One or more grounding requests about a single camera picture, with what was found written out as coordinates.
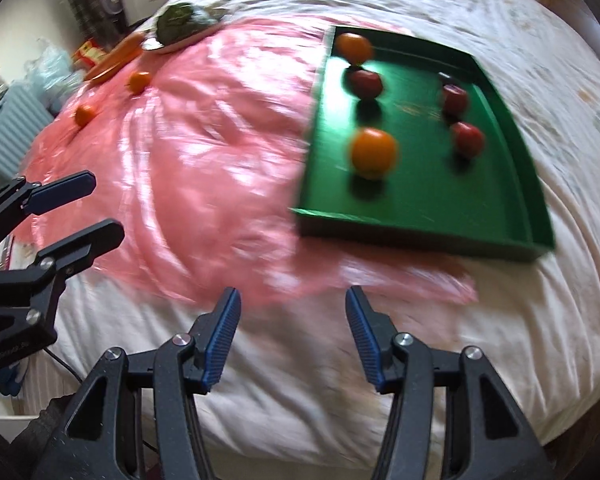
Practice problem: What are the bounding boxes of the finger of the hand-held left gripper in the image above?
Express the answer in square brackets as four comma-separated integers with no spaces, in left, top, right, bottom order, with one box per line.
[0,170,97,233]
[0,218,126,311]

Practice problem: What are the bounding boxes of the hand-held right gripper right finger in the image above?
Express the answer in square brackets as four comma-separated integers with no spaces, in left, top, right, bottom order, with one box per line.
[345,285,551,480]

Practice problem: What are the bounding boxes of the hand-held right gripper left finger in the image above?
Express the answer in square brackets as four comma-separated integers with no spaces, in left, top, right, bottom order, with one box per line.
[45,287,242,480]

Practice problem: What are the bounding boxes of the green shallow box tray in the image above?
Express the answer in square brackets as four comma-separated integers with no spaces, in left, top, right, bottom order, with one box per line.
[290,25,556,263]

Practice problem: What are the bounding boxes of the red apple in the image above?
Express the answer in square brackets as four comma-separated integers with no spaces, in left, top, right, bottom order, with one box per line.
[451,121,486,157]
[347,69,385,101]
[441,85,471,117]

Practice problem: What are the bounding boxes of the person's left forearm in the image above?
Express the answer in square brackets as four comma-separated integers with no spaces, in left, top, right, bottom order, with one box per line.
[0,395,81,480]

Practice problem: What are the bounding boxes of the person's left hand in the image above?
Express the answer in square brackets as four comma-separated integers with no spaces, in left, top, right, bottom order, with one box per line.
[0,360,30,399]

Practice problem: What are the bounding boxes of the light blue suitcase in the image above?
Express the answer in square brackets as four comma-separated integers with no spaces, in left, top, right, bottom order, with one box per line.
[0,82,56,176]

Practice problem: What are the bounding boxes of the orange carrot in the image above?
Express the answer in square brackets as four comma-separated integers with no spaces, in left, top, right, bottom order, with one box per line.
[82,47,143,83]

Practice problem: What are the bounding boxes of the clear bluish plastic bag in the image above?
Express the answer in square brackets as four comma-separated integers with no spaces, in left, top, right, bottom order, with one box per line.
[22,37,81,106]

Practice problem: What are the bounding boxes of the red yellow packet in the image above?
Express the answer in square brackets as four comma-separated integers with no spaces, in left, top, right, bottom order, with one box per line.
[72,40,108,68]

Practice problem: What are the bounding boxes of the pink plastic sheet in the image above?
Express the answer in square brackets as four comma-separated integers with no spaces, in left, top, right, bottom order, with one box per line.
[17,15,478,306]

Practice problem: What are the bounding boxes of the white plate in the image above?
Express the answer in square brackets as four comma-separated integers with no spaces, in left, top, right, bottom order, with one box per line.
[142,7,228,55]

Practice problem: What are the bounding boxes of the plaid scarf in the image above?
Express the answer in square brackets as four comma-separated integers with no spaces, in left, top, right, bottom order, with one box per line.
[62,0,111,46]

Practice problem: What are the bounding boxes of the leafy green vegetable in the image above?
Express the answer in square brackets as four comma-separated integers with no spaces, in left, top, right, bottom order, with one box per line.
[157,3,211,43]

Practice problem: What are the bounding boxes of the wooden headboard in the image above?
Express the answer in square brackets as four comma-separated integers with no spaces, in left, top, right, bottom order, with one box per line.
[537,0,600,61]

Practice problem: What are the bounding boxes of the black cable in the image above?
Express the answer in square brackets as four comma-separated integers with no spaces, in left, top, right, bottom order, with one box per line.
[42,345,88,386]

